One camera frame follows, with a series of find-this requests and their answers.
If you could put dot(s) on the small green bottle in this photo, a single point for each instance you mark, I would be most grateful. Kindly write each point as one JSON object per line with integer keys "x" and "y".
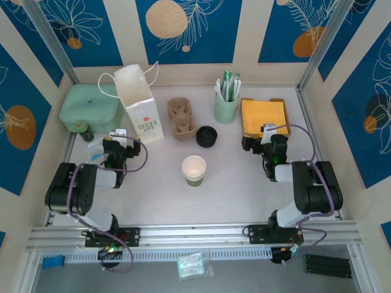
{"x": 85, "y": 132}

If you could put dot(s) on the green paper coffee cup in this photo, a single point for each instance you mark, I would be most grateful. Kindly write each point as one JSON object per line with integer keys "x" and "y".
{"x": 194, "y": 183}
{"x": 194, "y": 167}
{"x": 194, "y": 178}

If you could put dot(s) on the small circuit board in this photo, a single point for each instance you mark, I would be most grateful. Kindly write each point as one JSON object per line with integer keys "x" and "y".
{"x": 110, "y": 251}
{"x": 294, "y": 248}

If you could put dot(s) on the aluminium frame bar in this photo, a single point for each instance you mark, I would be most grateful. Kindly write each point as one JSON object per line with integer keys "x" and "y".
{"x": 360, "y": 271}
{"x": 30, "y": 274}

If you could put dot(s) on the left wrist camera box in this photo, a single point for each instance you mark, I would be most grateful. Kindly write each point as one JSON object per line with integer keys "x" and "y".
{"x": 118, "y": 133}

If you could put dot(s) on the brown pulp carrier stack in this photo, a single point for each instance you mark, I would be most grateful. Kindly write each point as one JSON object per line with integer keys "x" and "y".
{"x": 184, "y": 138}

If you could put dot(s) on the yellow paper napkin stack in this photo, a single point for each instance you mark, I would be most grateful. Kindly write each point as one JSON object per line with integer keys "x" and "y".
{"x": 262, "y": 113}

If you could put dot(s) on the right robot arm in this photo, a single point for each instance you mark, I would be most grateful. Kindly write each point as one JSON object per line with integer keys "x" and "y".
{"x": 320, "y": 189}

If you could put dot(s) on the black ribbed block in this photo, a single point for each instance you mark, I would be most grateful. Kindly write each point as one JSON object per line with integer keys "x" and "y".
{"x": 327, "y": 265}

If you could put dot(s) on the mint green lidded box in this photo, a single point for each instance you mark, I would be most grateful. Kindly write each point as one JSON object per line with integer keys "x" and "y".
{"x": 91, "y": 103}

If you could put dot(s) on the mint green cylinder holder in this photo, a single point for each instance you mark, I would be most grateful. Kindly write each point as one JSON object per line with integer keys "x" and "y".
{"x": 224, "y": 114}

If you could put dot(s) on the clear plastic bag of packets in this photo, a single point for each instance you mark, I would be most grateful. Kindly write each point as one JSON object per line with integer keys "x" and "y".
{"x": 191, "y": 265}

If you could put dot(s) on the aluminium corner post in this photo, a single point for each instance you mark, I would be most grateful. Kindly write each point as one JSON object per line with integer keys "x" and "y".
{"x": 52, "y": 42}
{"x": 323, "y": 42}

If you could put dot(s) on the small blue plastic piece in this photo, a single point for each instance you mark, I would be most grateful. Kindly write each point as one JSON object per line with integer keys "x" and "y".
{"x": 52, "y": 262}

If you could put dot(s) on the black plastic cup lid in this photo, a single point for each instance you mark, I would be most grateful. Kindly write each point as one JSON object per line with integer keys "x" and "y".
{"x": 207, "y": 134}

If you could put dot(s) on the white paper carrier bag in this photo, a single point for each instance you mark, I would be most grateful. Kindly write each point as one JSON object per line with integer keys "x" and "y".
{"x": 143, "y": 113}

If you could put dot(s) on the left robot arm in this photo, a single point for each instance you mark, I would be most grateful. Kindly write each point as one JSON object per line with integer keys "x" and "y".
{"x": 70, "y": 189}

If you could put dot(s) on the white blue sachet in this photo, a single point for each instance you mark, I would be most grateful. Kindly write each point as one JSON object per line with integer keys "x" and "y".
{"x": 97, "y": 157}
{"x": 93, "y": 145}

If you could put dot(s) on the long aluminium mounting rail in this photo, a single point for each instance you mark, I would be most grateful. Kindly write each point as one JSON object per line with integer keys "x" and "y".
{"x": 198, "y": 233}

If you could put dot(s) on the brown cardboard tray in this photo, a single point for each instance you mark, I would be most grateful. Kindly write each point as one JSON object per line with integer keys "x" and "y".
{"x": 276, "y": 99}

